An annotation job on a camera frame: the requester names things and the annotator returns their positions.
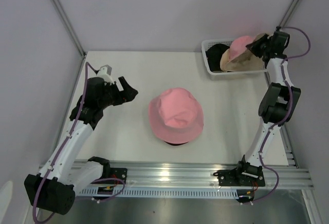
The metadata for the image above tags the beige bucket hat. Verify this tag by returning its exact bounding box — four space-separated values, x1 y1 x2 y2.
220 33 265 72

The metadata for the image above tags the white plastic basket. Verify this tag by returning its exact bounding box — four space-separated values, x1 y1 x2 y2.
201 39 267 80

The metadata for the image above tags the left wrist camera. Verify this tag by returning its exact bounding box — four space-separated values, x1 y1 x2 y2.
96 65 115 84

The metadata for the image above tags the aluminium corner post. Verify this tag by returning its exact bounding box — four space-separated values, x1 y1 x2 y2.
275 0 302 30
39 0 87 59

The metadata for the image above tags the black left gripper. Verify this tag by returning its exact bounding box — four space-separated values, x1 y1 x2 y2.
99 77 138 109

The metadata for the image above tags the black bucket hat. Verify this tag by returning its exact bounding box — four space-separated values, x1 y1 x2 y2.
164 121 205 147

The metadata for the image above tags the black hat in basket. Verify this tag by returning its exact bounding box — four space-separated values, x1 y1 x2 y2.
206 44 229 72

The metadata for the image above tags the left aluminium corner post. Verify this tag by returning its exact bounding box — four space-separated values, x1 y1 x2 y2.
39 0 87 59

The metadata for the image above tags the aluminium mounting rail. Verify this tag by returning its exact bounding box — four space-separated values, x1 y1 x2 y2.
33 160 316 191

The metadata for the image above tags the pink bucket hat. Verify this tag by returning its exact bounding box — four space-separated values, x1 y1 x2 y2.
229 35 256 61
148 87 204 141

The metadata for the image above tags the white slotted cable duct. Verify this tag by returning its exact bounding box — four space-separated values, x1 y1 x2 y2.
77 186 238 199

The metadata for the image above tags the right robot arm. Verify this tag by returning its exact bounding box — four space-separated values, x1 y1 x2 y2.
213 27 301 187

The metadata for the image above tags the right aluminium corner post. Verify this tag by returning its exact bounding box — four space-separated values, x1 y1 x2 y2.
275 0 302 30

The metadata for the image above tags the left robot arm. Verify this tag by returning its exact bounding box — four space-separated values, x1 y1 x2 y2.
24 77 138 215

